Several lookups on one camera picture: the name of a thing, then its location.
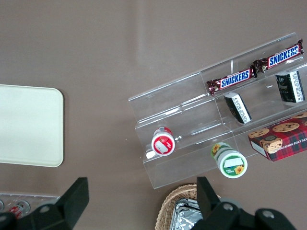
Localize green-label white yogurt bottle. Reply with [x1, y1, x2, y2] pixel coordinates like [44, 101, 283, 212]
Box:
[211, 142, 248, 178]

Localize small black snack box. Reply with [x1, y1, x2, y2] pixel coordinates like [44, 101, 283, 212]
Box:
[224, 92, 252, 125]
[275, 70, 307, 104]

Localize light wicker basket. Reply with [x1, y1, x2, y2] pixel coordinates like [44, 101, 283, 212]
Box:
[155, 183, 221, 230]

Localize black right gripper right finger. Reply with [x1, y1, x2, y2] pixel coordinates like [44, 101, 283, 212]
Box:
[191, 176, 298, 230]

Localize red-label white yogurt bottle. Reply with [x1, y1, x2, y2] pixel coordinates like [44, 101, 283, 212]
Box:
[151, 126, 176, 157]

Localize clear acrylic bottle rack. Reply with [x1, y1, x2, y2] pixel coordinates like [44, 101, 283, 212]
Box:
[0, 191, 60, 216]

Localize red plaid cookie box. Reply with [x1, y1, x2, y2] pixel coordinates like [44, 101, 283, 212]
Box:
[248, 112, 307, 163]

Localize red cola bottle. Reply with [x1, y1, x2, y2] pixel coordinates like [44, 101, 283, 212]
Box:
[8, 200, 31, 218]

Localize stacked aluminium foil containers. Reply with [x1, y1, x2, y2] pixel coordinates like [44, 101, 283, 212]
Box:
[173, 198, 204, 230]

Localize Snickers chocolate bar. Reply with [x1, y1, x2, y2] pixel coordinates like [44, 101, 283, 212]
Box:
[253, 39, 305, 74]
[206, 68, 259, 96]

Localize clear acrylic stepped display stand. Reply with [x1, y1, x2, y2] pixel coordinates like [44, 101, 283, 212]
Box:
[128, 32, 307, 190]

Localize cream plastic tray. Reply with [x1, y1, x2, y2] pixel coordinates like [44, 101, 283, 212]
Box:
[0, 84, 65, 168]

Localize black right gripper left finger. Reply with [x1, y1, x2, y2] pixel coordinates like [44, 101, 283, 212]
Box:
[0, 177, 89, 230]

